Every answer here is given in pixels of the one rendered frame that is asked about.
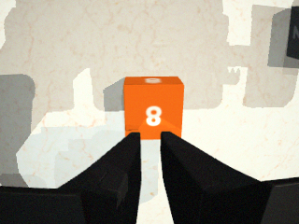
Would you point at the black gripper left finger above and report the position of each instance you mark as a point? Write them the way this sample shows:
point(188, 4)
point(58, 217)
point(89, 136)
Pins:
point(106, 193)

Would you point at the orange block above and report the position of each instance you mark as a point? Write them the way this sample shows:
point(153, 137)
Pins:
point(152, 105)

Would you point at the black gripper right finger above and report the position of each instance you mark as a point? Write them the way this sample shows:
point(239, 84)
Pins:
point(203, 190)

